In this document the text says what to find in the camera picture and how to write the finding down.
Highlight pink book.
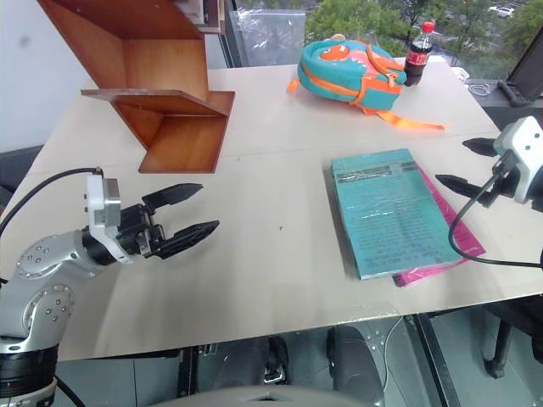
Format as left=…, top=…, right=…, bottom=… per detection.
left=392, top=169, right=487, bottom=288

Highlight wooden shelf stand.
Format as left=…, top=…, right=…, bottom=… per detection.
left=36, top=0, right=237, bottom=175

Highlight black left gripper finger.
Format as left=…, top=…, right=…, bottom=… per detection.
left=157, top=219, right=221, bottom=261
left=141, top=182, right=204, bottom=215

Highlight thin white cable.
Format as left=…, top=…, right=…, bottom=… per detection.
left=379, top=315, right=404, bottom=391

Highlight black chair base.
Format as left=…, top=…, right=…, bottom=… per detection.
left=481, top=298, right=543, bottom=379

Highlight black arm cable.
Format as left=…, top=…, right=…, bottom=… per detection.
left=447, top=160, right=543, bottom=270
left=0, top=167, right=105, bottom=235

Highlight clear plastic sheet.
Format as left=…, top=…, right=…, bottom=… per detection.
left=228, top=7, right=307, bottom=69

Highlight teal orange children's backpack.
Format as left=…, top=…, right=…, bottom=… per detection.
left=286, top=33, right=449, bottom=131

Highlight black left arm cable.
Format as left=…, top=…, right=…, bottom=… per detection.
left=0, top=167, right=105, bottom=235

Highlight black table frame bar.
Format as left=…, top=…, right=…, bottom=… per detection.
left=411, top=312, right=462, bottom=407

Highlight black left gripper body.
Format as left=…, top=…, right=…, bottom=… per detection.
left=119, top=203, right=167, bottom=260

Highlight black stand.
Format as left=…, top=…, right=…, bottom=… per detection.
left=495, top=25, right=543, bottom=108

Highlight cola bottle red cap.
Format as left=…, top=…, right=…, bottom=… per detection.
left=402, top=20, right=437, bottom=88

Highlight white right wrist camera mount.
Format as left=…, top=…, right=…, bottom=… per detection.
left=492, top=115, right=543, bottom=205

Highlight teal book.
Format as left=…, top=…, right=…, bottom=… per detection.
left=329, top=148, right=463, bottom=282

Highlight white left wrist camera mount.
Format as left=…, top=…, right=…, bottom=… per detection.
left=81, top=172, right=133, bottom=265

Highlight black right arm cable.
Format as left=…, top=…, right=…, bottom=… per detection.
left=447, top=160, right=543, bottom=270

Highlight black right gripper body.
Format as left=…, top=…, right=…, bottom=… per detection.
left=480, top=153, right=518, bottom=208

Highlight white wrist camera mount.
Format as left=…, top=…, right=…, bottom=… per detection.
left=81, top=172, right=133, bottom=265
left=492, top=115, right=543, bottom=205

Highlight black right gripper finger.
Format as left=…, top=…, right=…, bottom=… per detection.
left=461, top=137, right=498, bottom=158
left=434, top=173, right=487, bottom=201

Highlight grey robot torso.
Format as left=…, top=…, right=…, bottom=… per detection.
left=146, top=384, right=385, bottom=407

